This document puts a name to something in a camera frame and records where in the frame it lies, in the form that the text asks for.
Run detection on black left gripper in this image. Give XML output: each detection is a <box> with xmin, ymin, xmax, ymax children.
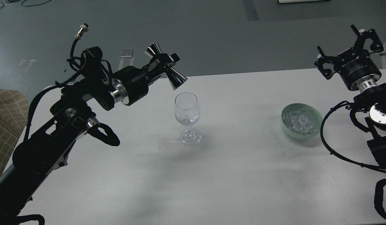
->
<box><xmin>112</xmin><ymin>53</ymin><xmax>180</xmax><ymax>106</ymax></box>

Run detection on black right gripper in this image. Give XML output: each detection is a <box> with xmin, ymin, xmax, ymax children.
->
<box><xmin>314</xmin><ymin>25</ymin><xmax>384</xmax><ymax>91</ymax></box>

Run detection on steel cocktail jigger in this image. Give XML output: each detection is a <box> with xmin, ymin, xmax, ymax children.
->
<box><xmin>144</xmin><ymin>42</ymin><xmax>188</xmax><ymax>90</ymax></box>

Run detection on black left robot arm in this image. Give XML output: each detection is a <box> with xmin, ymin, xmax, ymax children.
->
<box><xmin>0</xmin><ymin>24</ymin><xmax>187</xmax><ymax>225</ymax></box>

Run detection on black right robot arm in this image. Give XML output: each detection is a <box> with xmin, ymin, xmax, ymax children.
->
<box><xmin>314</xmin><ymin>25</ymin><xmax>386</xmax><ymax>174</ymax></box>

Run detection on clear wine glass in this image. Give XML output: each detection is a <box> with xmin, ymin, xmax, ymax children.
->
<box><xmin>174</xmin><ymin>92</ymin><xmax>201</xmax><ymax>146</ymax></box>

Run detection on pale green ice bowl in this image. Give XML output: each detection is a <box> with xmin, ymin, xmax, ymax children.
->
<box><xmin>280</xmin><ymin>103</ymin><xmax>323</xmax><ymax>140</ymax></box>

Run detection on beige checkered sofa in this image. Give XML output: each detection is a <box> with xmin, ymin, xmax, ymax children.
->
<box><xmin>0</xmin><ymin>89</ymin><xmax>29</xmax><ymax>177</ymax></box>

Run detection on black floor cables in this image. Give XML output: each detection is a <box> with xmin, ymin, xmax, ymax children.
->
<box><xmin>0</xmin><ymin>0</ymin><xmax>53</xmax><ymax>12</ymax></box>

